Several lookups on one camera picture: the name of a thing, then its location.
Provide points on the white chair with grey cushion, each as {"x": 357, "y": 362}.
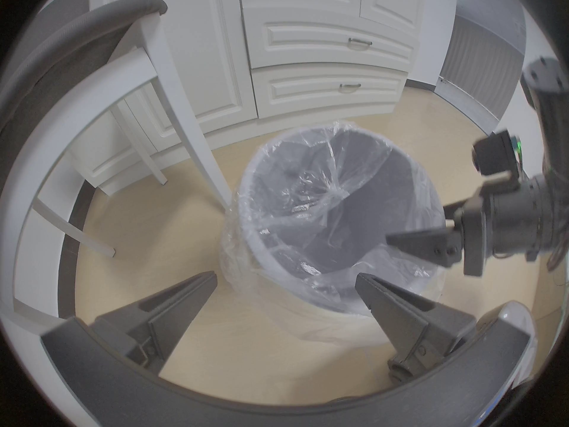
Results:
{"x": 146, "y": 67}

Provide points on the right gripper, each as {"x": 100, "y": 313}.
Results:
{"x": 511, "y": 220}

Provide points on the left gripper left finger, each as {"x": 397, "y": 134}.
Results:
{"x": 166, "y": 316}

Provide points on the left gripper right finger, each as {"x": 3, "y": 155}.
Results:
{"x": 409, "y": 323}

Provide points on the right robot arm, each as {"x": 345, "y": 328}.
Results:
{"x": 552, "y": 105}

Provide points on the white wardrobe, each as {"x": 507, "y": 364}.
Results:
{"x": 311, "y": 38}

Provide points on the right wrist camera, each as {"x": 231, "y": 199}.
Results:
{"x": 495, "y": 154}

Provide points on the clear plastic bag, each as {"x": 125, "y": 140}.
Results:
{"x": 311, "y": 180}

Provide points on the white trash bin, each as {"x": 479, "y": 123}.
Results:
{"x": 320, "y": 303}

